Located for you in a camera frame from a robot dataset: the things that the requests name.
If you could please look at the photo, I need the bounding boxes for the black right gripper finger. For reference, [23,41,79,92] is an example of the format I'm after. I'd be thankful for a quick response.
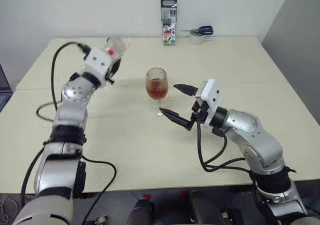
[173,83,201,98]
[158,106,193,131]

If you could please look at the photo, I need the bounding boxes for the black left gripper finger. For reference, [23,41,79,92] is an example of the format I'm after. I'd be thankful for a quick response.
[111,56,124,75]

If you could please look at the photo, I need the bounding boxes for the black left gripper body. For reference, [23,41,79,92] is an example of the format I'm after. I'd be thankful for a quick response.
[104,64,118,86]

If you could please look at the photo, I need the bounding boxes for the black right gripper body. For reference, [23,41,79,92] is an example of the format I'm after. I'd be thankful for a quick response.
[191,98,210,124]

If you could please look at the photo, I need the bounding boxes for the clear bottle with red cap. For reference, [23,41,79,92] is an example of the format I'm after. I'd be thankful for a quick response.
[103,35,130,61]

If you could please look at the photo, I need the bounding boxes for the clear wine glass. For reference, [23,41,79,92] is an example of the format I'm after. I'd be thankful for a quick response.
[145,67,170,116]

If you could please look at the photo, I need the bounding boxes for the clear tape roll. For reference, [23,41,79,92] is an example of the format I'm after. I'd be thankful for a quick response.
[188,31,206,46]

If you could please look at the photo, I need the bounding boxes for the marker pen set case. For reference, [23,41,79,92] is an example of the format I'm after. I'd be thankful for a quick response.
[160,0,179,46]

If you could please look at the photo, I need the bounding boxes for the dark rounded shape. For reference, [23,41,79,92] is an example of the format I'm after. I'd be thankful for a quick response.
[126,193,156,225]
[181,189,222,225]

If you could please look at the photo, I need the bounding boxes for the dark grey laptop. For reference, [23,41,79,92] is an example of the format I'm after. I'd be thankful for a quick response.
[0,64,13,114]

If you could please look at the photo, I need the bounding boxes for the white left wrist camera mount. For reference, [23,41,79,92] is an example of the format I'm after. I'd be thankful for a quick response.
[83,47,115,88]

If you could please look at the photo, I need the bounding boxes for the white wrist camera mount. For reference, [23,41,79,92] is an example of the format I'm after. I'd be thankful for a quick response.
[194,78,222,125]
[83,47,115,88]

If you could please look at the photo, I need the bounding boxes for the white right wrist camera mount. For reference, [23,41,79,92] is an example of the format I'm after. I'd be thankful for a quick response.
[194,78,222,125]

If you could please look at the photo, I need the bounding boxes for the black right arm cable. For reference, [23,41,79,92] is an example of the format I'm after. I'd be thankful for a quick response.
[196,114,254,173]

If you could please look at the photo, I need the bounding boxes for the blue handled scissors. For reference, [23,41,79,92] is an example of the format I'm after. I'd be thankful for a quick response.
[179,25,215,36]

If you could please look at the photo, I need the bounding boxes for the white floor cable bundle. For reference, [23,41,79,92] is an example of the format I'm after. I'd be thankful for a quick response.
[0,193,19,219]

